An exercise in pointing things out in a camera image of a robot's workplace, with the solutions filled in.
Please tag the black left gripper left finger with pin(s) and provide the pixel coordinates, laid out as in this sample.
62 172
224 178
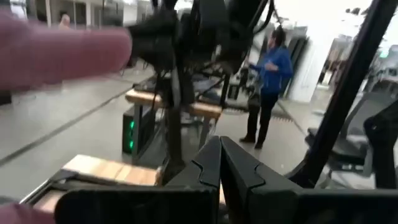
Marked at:
186 203

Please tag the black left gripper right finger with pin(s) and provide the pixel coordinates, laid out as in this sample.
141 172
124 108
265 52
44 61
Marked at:
280 205

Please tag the maroon baseball cap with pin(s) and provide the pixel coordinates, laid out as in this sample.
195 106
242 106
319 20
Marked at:
56 53
18 216

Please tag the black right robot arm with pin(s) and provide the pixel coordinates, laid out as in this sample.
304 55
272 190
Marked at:
211 31

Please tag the wood top side desk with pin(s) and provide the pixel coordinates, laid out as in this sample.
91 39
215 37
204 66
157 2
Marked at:
202 109

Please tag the computer tower with green lights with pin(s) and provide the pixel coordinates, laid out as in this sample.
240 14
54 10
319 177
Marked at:
130 133

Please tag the person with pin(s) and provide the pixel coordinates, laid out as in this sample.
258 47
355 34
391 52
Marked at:
64 22
273 77

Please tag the grey mesh office chair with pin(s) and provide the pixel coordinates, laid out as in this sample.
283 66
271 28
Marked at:
351 146

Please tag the black aluminium table frame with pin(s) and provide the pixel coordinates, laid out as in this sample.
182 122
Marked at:
342 93

